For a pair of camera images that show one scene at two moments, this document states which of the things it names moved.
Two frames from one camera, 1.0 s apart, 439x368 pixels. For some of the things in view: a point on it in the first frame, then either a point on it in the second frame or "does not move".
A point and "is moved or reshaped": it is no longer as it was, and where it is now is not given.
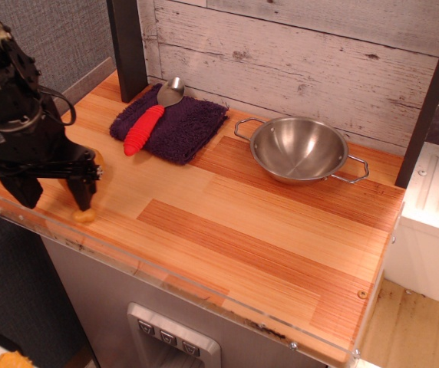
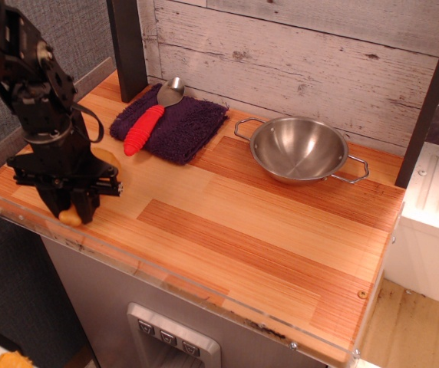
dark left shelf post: x=124 y=21 does not move
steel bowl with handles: x=301 y=149 does not move
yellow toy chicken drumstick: x=88 y=215 is moved or reshaped
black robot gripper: x=45 y=152 -> x=55 y=162
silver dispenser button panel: x=163 y=342 does not move
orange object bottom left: x=13 y=359 does not move
